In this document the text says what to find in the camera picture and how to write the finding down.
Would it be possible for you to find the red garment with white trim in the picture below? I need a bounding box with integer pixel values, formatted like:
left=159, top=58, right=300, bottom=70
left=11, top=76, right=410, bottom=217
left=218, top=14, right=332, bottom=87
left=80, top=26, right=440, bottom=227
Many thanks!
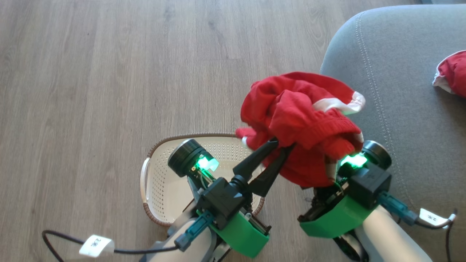
left=433, top=50, right=466, bottom=98
left=236, top=72, right=366, bottom=188

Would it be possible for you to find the white cable label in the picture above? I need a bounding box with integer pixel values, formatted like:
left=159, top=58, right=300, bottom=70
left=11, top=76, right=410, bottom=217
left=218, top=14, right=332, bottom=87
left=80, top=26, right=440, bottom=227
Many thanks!
left=419, top=208, right=455, bottom=229
left=79, top=234, right=115, bottom=258

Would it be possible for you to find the white right cable label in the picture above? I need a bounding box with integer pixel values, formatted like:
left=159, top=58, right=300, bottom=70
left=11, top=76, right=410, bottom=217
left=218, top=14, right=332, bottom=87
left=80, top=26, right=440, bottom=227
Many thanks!
left=419, top=208, right=455, bottom=229

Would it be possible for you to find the white left cable label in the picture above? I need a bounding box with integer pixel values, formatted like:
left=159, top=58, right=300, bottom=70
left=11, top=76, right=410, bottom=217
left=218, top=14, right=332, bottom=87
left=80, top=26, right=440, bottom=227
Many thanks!
left=79, top=234, right=115, bottom=258

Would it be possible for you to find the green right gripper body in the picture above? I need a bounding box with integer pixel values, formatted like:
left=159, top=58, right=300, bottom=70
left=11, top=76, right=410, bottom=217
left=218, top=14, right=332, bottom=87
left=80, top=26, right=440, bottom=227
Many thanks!
left=298, top=182, right=379, bottom=239

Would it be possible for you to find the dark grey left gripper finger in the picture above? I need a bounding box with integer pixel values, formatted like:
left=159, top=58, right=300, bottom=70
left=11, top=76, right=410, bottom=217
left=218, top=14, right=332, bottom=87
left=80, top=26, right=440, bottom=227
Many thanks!
left=233, top=138, right=280, bottom=182
left=249, top=144, right=296, bottom=198

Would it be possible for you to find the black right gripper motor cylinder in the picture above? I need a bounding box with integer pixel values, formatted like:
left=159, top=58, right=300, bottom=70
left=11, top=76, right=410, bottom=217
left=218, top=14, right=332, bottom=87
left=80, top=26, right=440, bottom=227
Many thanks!
left=362, top=140, right=392, bottom=171

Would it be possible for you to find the black left camera cable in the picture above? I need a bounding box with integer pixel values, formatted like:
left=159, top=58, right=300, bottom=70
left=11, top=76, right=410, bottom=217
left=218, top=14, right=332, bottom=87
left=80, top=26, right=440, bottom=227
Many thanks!
left=41, top=210, right=215, bottom=262

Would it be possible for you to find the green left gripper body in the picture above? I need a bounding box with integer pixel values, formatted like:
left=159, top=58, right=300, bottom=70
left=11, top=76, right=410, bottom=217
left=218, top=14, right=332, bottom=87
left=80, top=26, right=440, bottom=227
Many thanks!
left=209, top=210, right=272, bottom=259

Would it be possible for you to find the pink plastic laundry basket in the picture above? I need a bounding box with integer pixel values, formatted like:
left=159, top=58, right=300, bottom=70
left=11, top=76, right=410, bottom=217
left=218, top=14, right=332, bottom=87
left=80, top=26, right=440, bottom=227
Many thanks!
left=140, top=133, right=265, bottom=228

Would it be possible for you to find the black camera cable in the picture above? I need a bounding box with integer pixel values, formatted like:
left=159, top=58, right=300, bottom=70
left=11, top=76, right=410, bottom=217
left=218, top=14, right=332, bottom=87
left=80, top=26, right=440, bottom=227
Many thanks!
left=41, top=210, right=215, bottom=262
left=377, top=192, right=458, bottom=262

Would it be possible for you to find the black right camera cable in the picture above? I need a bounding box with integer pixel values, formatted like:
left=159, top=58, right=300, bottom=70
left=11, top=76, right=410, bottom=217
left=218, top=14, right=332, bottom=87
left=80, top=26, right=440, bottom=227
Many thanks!
left=377, top=192, right=458, bottom=262

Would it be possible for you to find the grey fabric sofa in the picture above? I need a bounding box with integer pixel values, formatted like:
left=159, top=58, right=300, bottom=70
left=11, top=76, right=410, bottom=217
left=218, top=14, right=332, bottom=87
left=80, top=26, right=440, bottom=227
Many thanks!
left=320, top=4, right=466, bottom=262

